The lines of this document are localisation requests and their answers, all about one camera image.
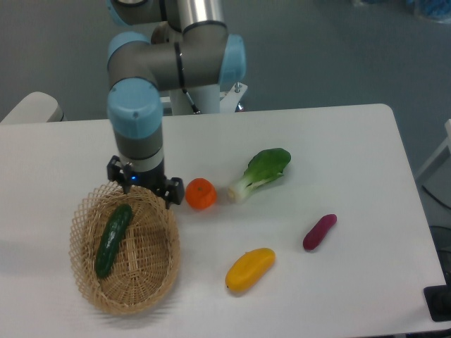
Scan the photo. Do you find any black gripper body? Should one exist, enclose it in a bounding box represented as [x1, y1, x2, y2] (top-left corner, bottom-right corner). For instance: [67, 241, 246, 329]
[106, 156, 167, 197]

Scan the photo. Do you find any green cucumber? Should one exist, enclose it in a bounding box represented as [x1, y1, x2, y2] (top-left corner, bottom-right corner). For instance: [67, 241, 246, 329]
[94, 204, 133, 279]

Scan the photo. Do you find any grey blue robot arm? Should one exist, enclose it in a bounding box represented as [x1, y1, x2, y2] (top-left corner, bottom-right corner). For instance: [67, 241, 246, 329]
[106, 1, 247, 205]

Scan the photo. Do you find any woven wicker basket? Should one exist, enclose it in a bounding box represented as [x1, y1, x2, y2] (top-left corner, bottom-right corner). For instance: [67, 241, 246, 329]
[69, 183, 180, 315]

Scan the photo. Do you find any orange tangerine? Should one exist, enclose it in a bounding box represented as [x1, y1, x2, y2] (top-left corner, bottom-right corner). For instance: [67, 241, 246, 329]
[185, 177, 217, 210]

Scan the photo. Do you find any green bok choy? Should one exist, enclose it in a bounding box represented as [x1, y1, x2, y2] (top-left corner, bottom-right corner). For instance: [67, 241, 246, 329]
[228, 148, 292, 203]

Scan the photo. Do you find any yellow mango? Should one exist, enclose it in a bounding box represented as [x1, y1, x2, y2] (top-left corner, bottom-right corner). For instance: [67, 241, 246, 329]
[225, 248, 276, 293]

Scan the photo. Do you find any white chair armrest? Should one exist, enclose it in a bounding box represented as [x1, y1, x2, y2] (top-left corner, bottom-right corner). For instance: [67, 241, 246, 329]
[1, 92, 67, 125]

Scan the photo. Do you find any purple sweet potato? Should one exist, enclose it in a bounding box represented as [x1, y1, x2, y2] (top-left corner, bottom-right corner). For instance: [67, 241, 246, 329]
[302, 214, 338, 251]

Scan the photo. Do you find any white furniture at right edge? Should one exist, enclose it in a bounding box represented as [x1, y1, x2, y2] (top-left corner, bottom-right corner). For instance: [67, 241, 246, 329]
[414, 120, 450, 182]

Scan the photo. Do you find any black box at table edge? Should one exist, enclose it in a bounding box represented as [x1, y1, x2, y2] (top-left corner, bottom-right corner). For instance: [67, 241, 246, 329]
[424, 285, 450, 322]

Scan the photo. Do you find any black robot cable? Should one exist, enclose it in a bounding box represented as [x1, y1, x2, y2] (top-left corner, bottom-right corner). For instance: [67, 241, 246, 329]
[182, 87, 201, 115]

